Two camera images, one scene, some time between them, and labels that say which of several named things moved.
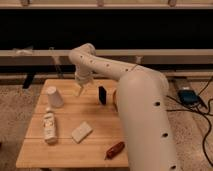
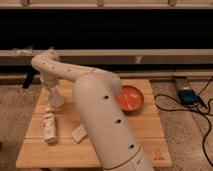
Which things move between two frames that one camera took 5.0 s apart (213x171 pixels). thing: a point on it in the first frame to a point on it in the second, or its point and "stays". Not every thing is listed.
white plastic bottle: [49, 121] stays
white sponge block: [81, 133] stays
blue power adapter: [188, 96] stays
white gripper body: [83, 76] to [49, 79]
